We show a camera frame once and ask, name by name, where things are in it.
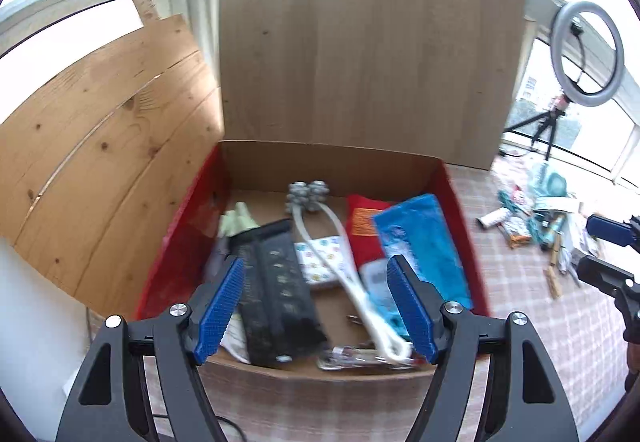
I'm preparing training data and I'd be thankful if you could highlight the wooden clothespin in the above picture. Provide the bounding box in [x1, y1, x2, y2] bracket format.
[544, 267, 563, 299]

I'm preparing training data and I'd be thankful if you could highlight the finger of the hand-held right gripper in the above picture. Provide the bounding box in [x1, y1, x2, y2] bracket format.
[576, 255, 640, 344]
[586, 213, 640, 253]

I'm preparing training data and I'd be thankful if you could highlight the light green cloth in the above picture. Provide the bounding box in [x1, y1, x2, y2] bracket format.
[218, 202, 261, 239]

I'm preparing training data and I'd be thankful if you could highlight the pink plaid desktop cloth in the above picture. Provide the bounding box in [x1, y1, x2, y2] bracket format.
[145, 154, 640, 442]

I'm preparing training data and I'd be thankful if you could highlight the red packet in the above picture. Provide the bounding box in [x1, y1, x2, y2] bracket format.
[345, 194, 393, 273]

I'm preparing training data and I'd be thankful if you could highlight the black cable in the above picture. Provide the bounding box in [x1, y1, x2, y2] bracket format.
[150, 414, 247, 442]

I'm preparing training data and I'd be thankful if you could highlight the orange snack packet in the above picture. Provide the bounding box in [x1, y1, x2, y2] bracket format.
[497, 217, 533, 247]

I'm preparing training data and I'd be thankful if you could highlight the black power strip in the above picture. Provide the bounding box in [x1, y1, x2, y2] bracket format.
[231, 218, 328, 368]

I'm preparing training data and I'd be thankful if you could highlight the ring light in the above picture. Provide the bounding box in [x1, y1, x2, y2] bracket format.
[550, 0, 626, 108]

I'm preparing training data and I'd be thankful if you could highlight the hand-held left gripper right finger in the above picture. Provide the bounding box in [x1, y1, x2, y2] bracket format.
[386, 255, 582, 442]

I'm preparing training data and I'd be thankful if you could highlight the white roller massager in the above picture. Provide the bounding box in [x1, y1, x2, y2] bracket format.
[285, 180, 413, 363]

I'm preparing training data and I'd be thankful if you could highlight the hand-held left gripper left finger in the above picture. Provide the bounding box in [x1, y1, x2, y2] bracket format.
[54, 256, 247, 442]

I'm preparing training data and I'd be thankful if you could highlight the red cardboard box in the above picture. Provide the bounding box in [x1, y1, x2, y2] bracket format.
[135, 140, 493, 379]

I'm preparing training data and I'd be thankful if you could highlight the thin wooden slat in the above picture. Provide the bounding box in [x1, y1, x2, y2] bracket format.
[127, 0, 162, 27]

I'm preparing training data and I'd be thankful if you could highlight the blue tissue pack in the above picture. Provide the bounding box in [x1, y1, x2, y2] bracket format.
[372, 193, 473, 313]

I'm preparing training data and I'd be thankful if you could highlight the silver metal spring clip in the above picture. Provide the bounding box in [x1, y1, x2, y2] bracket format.
[317, 342, 416, 371]

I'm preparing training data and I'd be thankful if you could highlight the black tripod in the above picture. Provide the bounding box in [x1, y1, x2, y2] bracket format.
[502, 94, 573, 163]

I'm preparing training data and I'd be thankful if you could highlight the white dotted tissue pack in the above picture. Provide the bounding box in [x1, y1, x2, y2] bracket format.
[294, 234, 357, 287]

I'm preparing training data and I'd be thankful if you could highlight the brown wood-grain board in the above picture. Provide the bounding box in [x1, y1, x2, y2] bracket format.
[219, 0, 527, 171]

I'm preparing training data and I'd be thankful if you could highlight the pine plank board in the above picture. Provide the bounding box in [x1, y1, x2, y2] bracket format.
[0, 14, 226, 317]

